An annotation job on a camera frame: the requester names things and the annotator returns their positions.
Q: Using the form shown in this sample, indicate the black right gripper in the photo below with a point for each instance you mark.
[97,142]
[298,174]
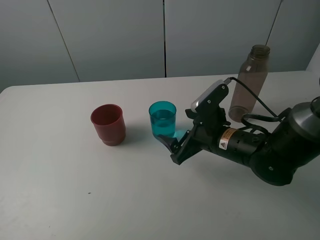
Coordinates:
[196,140]

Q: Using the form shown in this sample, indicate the teal translucent plastic cup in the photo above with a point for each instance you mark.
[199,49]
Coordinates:
[163,118]

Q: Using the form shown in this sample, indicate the brown translucent water bottle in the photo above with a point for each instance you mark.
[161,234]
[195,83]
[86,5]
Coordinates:
[253,73]

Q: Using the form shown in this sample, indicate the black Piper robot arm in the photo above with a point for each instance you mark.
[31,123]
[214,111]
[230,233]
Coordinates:
[273,157]

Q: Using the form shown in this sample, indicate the red plastic cup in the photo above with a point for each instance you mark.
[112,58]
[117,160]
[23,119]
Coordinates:
[109,124]

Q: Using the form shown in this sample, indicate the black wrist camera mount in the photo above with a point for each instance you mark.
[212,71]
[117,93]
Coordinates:
[210,100]

